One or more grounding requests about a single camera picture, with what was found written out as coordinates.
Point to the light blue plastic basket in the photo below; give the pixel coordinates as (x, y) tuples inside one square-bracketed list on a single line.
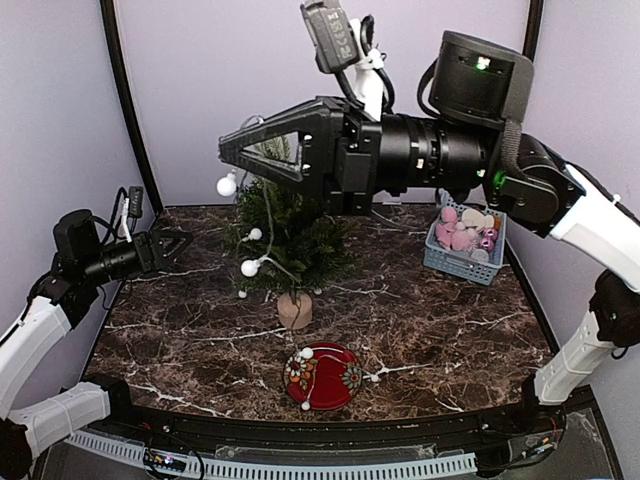
[(459, 263)]

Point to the white knitted ball ornament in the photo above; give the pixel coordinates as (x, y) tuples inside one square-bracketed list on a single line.
[(480, 255)]

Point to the pink glitter bauble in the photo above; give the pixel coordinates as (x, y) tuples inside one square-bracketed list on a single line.
[(490, 233), (487, 244)]

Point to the small green christmas tree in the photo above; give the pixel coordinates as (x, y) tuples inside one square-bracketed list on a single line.
[(286, 244)]

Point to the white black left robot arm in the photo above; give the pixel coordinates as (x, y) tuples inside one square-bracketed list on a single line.
[(56, 304)]

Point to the small circuit board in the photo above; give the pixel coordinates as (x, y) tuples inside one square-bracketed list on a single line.
[(158, 460)]

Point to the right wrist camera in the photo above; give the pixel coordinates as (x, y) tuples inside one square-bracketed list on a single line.
[(344, 49)]

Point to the black front rail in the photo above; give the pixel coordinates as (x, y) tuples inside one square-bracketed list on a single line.
[(468, 427)]

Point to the pink felt ornament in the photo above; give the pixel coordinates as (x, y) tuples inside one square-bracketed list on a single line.
[(451, 238)]

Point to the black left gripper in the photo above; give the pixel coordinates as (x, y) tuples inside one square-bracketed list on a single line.
[(146, 251)]

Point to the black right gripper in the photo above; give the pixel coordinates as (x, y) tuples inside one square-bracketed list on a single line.
[(338, 150)]

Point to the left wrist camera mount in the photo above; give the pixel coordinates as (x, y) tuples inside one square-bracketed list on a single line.
[(128, 210)]

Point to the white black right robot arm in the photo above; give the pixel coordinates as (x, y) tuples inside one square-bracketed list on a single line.
[(474, 97)]

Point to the pink fluffy pompom ornament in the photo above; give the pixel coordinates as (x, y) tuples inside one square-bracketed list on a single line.
[(448, 215)]

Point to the red floral plate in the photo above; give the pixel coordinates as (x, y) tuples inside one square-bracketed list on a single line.
[(322, 376)]

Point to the white ball string lights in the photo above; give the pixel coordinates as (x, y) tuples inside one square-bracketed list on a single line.
[(289, 245)]

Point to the white slotted cable duct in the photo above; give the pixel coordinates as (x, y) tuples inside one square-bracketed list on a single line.
[(245, 463)]

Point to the white felt ornament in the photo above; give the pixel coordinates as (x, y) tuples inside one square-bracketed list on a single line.
[(476, 219)]

